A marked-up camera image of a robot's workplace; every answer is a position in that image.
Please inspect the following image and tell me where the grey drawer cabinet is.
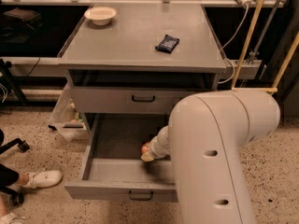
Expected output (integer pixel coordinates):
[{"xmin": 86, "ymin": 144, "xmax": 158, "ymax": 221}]
[{"xmin": 59, "ymin": 2, "xmax": 225, "ymax": 128}]

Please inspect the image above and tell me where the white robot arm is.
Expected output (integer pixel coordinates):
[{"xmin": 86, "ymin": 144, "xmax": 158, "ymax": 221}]
[{"xmin": 141, "ymin": 89, "xmax": 280, "ymax": 224}]

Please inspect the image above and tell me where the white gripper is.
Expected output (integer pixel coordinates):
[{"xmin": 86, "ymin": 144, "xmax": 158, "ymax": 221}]
[{"xmin": 141, "ymin": 126, "xmax": 170, "ymax": 162}]

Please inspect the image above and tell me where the clear plastic bag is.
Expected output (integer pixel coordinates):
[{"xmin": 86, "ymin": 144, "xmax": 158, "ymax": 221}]
[{"xmin": 49, "ymin": 84, "xmax": 89, "ymax": 142}]

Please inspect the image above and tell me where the white bowl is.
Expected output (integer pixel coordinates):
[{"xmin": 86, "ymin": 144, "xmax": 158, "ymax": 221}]
[{"xmin": 84, "ymin": 7, "xmax": 117, "ymax": 26}]

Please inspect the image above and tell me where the white sneaker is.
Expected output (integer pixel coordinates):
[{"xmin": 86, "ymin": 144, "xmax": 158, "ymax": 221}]
[{"xmin": 22, "ymin": 170, "xmax": 63, "ymax": 189}]

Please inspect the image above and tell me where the red apple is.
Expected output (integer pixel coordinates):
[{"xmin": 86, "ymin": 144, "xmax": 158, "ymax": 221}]
[{"xmin": 141, "ymin": 142, "xmax": 150, "ymax": 154}]

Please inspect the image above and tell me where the white cable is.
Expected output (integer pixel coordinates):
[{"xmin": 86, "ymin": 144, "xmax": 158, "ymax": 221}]
[{"xmin": 217, "ymin": 0, "xmax": 256, "ymax": 85}]

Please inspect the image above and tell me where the black trouser leg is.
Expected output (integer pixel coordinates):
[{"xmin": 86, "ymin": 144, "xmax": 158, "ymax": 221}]
[{"xmin": 0, "ymin": 164, "xmax": 19, "ymax": 187}]

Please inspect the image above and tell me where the dark blue snack packet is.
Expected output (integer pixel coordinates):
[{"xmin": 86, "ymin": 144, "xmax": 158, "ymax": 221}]
[{"xmin": 155, "ymin": 35, "xmax": 179, "ymax": 54}]

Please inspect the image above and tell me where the open grey middle drawer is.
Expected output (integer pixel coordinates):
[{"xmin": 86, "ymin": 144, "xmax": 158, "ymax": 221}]
[{"xmin": 65, "ymin": 114, "xmax": 178, "ymax": 203}]

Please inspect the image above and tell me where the yellow wooden ladder frame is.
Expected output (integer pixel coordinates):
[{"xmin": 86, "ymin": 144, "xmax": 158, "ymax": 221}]
[{"xmin": 231, "ymin": 0, "xmax": 299, "ymax": 94}]

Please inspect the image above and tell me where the black office chair base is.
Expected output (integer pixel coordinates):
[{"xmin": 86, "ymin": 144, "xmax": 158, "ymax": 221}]
[{"xmin": 0, "ymin": 138, "xmax": 30, "ymax": 206}]

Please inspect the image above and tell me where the closed grey top drawer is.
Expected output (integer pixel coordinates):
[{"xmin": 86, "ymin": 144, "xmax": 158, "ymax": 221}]
[{"xmin": 70, "ymin": 87, "xmax": 193, "ymax": 114}]

